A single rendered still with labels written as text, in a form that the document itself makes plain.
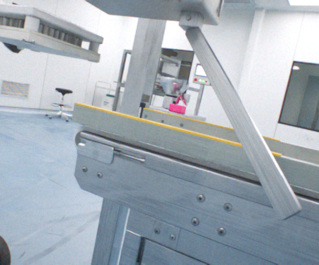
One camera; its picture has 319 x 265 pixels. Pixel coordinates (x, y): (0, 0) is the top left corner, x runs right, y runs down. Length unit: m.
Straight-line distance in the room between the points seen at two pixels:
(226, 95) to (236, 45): 5.70
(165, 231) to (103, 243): 0.42
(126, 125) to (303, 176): 0.26
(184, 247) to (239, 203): 0.14
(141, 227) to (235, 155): 0.22
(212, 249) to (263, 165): 0.23
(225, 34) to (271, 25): 0.89
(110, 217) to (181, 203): 0.45
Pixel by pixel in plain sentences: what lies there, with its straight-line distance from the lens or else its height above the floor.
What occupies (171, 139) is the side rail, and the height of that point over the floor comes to 0.87.
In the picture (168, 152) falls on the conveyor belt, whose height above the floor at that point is 0.84.
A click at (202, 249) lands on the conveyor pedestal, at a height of 0.70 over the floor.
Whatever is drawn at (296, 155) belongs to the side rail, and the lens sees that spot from 0.67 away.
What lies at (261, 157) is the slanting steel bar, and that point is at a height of 0.89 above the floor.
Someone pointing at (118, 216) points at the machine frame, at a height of 0.57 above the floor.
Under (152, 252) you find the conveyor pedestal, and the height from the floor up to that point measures 0.66.
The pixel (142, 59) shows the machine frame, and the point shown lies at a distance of 0.78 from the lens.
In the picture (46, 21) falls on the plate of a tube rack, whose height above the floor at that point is 1.03.
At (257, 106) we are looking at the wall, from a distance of 5.71.
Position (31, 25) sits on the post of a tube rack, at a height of 1.01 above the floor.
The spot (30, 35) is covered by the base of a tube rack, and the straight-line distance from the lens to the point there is 0.64.
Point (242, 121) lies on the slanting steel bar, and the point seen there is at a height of 0.92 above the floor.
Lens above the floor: 0.93
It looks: 6 degrees down
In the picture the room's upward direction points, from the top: 12 degrees clockwise
